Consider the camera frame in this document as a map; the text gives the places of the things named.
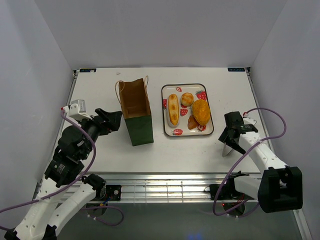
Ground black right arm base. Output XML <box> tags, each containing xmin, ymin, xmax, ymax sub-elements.
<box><xmin>204</xmin><ymin>184</ymin><xmax>242</xmax><ymax>200</ymax></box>

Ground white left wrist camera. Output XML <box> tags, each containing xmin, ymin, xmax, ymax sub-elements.
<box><xmin>62</xmin><ymin>99</ymin><xmax>93</xmax><ymax>122</ymax></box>

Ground green brown paper bag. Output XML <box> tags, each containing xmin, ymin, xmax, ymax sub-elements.
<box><xmin>114</xmin><ymin>76</ymin><xmax>154</xmax><ymax>147</ymax></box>

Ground large orange crumb bread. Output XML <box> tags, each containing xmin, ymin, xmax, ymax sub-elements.
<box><xmin>192</xmin><ymin>99</ymin><xmax>211</xmax><ymax>126</ymax></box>

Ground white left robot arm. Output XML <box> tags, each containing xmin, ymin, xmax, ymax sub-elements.
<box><xmin>3</xmin><ymin>105</ymin><xmax>122</xmax><ymax>240</ymax></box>

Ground blue label sticker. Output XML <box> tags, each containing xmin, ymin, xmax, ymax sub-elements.
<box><xmin>79</xmin><ymin>68</ymin><xmax>97</xmax><ymax>73</ymax></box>
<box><xmin>227</xmin><ymin>67</ymin><xmax>246</xmax><ymax>72</ymax></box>

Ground blue label sticker right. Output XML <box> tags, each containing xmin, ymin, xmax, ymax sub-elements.
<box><xmin>227</xmin><ymin>67</ymin><xmax>246</xmax><ymax>72</ymax></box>

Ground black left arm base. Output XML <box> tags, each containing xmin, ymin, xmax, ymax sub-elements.
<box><xmin>105</xmin><ymin>185</ymin><xmax>122</xmax><ymax>201</ymax></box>

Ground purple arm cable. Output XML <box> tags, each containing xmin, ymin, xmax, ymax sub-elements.
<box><xmin>212</xmin><ymin>107</ymin><xmax>287</xmax><ymax>219</ymax></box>
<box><xmin>0</xmin><ymin>109</ymin><xmax>125</xmax><ymax>231</ymax></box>

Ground small round bun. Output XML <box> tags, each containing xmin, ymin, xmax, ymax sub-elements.
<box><xmin>180</xmin><ymin>92</ymin><xmax>194</xmax><ymax>107</ymax></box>

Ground blue label sticker left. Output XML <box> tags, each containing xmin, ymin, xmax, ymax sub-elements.
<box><xmin>79</xmin><ymin>68</ymin><xmax>97</xmax><ymax>73</ymax></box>

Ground long sesame bread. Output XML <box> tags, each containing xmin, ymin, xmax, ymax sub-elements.
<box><xmin>167</xmin><ymin>94</ymin><xmax>180</xmax><ymax>127</ymax></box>

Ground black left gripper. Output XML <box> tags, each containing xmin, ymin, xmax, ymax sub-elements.
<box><xmin>76</xmin><ymin>107</ymin><xmax>122</xmax><ymax>159</ymax></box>

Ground strawberry pattern tray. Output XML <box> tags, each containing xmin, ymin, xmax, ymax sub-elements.
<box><xmin>161</xmin><ymin>83</ymin><xmax>214</xmax><ymax>138</ymax></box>

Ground metal food tongs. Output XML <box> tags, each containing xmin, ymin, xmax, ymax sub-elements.
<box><xmin>222</xmin><ymin>137</ymin><xmax>235</xmax><ymax>158</ymax></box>

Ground aluminium table rail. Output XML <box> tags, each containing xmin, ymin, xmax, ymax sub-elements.
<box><xmin>97</xmin><ymin>172</ymin><xmax>226</xmax><ymax>204</ymax></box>

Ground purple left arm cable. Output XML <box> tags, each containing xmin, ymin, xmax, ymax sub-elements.
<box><xmin>0</xmin><ymin>109</ymin><xmax>125</xmax><ymax>231</ymax></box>

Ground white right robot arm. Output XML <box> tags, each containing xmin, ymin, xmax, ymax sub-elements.
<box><xmin>213</xmin><ymin>111</ymin><xmax>303</xmax><ymax>213</ymax></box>

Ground small brown croissant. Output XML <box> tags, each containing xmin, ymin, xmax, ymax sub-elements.
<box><xmin>187</xmin><ymin>115</ymin><xmax>200</xmax><ymax>130</ymax></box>

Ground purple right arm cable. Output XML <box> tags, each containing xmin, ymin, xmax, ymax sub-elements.
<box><xmin>212</xmin><ymin>107</ymin><xmax>287</xmax><ymax>219</ymax></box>

